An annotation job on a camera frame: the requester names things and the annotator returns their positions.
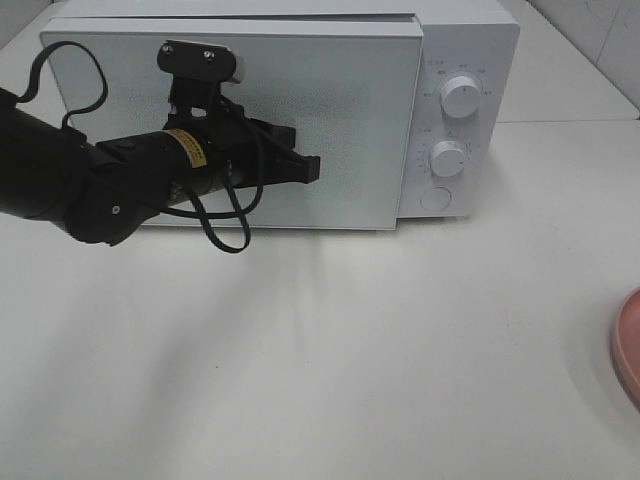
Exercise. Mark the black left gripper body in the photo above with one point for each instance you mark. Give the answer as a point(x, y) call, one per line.
point(194, 153)

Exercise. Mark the white microwave door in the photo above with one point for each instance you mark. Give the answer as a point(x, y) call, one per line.
point(346, 87)

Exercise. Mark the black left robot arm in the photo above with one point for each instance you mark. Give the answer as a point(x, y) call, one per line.
point(47, 174)

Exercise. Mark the white microwave oven body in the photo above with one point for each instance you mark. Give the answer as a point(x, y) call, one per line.
point(474, 37)

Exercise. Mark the round white door release button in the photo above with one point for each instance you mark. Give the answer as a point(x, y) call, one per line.
point(436, 199)

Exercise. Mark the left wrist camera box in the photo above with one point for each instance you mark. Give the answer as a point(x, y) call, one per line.
point(201, 62)

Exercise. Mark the white microwave knob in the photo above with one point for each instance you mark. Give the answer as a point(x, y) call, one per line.
point(447, 159)
point(460, 96)

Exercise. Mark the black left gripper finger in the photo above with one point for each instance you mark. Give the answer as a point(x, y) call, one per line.
point(274, 146)

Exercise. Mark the pink round plate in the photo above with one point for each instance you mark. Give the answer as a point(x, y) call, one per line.
point(625, 345)

